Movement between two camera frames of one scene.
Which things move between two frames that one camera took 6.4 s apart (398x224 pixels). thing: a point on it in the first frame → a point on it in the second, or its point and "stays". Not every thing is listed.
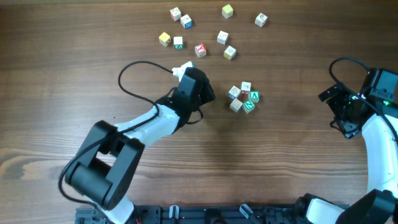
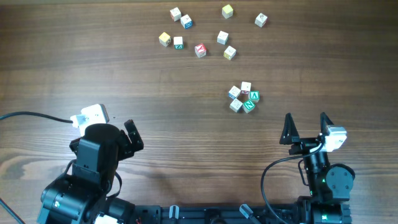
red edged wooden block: x=245 y=87 stays
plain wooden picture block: x=236 y=106 stays
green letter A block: x=254 y=96 stays
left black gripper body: x=207 y=96 → x=125 y=149
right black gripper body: x=341 y=104 → x=303 y=145
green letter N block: x=248 y=106 stays
